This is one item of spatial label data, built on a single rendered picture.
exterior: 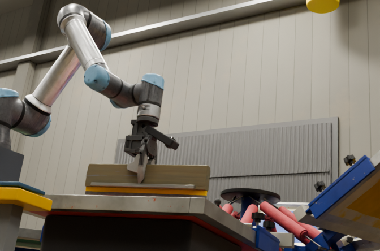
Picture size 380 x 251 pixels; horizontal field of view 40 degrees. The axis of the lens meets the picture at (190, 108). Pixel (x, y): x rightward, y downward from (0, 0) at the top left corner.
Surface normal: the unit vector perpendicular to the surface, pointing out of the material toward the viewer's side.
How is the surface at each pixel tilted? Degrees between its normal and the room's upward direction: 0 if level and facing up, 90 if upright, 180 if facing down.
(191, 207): 90
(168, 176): 90
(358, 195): 148
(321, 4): 180
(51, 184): 90
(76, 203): 90
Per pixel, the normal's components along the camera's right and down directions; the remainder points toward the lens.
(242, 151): -0.52, -0.35
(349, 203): 0.25, 0.67
